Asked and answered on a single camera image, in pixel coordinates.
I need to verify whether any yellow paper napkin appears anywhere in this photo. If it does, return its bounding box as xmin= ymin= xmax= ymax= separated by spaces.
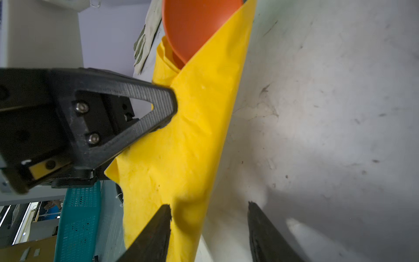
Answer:
xmin=105 ymin=1 xmax=256 ymax=262

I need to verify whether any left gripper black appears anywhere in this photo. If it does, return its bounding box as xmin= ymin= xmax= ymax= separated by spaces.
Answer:
xmin=1 ymin=68 xmax=177 ymax=194

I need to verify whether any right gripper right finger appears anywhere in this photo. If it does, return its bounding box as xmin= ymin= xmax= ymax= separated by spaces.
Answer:
xmin=247 ymin=202 xmax=303 ymax=262

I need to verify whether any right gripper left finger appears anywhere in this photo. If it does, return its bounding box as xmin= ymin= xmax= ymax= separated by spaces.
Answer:
xmin=118 ymin=204 xmax=171 ymax=262

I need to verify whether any orange plastic spoon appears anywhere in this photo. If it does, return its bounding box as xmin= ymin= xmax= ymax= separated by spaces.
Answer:
xmin=162 ymin=0 xmax=244 ymax=64

